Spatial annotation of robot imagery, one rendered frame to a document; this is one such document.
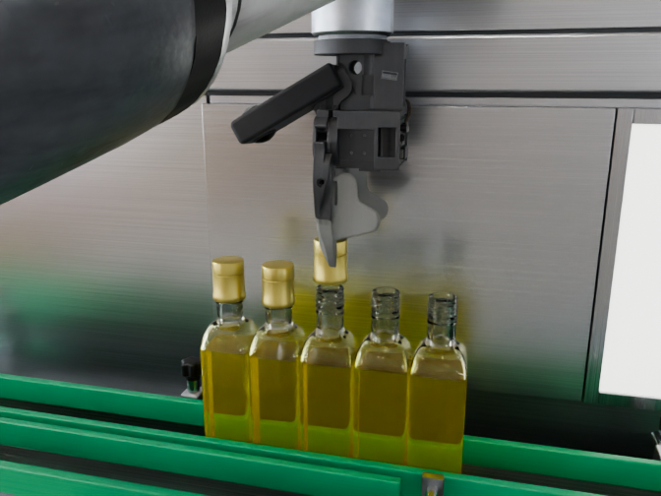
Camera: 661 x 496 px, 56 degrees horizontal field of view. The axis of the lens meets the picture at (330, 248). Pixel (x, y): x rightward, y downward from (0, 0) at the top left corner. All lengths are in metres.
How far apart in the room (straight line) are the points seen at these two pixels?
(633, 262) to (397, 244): 0.26
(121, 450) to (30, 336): 0.36
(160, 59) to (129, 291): 0.78
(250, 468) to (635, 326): 0.45
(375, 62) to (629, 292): 0.39
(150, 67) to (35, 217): 0.83
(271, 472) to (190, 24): 0.57
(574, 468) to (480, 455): 0.10
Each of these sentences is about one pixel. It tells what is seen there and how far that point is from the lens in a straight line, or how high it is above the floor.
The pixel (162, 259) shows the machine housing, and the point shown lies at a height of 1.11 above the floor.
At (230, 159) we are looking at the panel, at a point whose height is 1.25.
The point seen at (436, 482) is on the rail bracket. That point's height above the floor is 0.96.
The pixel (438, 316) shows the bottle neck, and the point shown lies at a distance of 0.62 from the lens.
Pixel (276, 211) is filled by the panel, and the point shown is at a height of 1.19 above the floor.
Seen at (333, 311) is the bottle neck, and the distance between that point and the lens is 0.64.
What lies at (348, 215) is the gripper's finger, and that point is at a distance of 0.59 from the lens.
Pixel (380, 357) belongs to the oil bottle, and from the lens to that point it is 0.64.
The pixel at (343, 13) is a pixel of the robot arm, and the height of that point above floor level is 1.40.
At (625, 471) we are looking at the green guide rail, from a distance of 0.76.
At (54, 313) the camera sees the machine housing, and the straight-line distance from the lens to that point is 1.02.
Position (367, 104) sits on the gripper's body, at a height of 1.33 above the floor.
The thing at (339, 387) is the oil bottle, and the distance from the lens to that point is 0.66.
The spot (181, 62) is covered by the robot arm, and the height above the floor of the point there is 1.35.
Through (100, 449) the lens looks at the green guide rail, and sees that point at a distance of 0.78.
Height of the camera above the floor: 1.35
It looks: 15 degrees down
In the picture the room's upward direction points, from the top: straight up
